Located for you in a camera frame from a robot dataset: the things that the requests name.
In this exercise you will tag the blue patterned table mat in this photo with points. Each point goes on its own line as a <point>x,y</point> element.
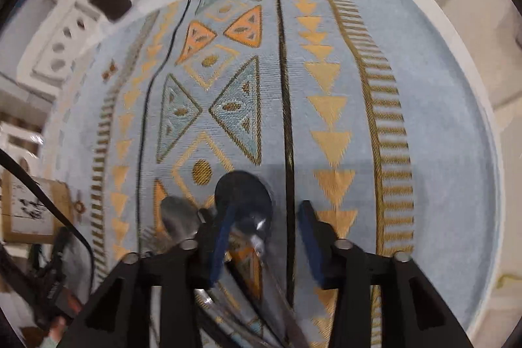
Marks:
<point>428,87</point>

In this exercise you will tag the brown cylindrical utensil holder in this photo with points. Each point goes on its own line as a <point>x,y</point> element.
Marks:
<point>24,209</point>

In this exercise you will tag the bundle of black chopsticks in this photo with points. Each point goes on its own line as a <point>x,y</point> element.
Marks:
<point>261,317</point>

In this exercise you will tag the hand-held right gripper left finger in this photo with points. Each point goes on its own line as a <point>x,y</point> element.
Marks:
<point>220,242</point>

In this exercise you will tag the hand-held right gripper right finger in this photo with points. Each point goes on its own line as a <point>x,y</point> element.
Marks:
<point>314,246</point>

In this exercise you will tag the metal spoon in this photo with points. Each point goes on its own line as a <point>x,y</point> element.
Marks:
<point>248,193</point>
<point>179,211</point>

